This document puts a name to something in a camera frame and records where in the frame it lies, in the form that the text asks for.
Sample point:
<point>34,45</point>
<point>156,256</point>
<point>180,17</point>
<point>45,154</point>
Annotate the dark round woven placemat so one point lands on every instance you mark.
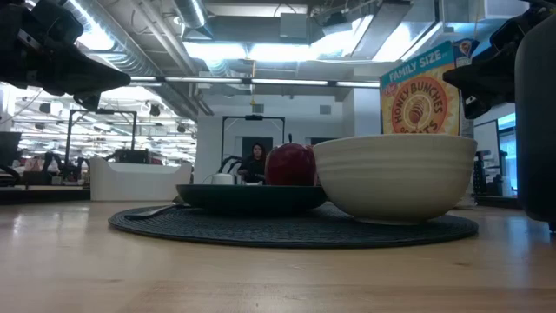
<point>269,230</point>

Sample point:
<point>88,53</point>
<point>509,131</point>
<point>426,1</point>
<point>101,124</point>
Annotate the dark monitor screen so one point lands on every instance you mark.
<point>9,148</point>

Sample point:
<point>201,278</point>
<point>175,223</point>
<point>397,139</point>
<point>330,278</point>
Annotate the Honey Bunches cereal box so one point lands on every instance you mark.
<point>417,104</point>

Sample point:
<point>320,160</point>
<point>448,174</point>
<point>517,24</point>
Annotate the person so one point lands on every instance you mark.
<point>256,163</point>

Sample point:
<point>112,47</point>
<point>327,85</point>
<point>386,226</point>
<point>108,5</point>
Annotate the red apple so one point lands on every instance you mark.
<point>289,165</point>

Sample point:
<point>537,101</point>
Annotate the white plastic bin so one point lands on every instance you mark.
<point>139,184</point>

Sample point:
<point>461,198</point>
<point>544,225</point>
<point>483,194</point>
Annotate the black equipment rack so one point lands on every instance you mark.
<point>484,174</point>

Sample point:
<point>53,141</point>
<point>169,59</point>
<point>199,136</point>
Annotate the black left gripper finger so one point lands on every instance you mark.
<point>91,76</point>
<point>88,101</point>

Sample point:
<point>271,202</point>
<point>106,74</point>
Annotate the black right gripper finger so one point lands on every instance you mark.
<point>467,80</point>
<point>475,106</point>

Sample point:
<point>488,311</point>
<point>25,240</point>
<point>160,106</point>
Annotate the black table cell frame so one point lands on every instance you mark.
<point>43,195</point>

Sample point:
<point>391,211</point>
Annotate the LED light bar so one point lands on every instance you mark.
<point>243,81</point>

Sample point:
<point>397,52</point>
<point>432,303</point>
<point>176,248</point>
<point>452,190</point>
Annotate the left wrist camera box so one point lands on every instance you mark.
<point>56,21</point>

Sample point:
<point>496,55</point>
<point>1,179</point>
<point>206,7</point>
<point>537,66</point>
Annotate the black plastic utensil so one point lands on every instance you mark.
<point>152,211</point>

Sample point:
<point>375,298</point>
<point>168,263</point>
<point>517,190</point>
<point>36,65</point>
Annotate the dark teal plate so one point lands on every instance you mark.
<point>252,197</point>

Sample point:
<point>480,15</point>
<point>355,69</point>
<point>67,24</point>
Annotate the white ceramic bowl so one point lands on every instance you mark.
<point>395,178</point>

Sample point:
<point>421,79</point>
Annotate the black gantry frame stand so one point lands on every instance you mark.
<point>102,111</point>
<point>253,117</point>

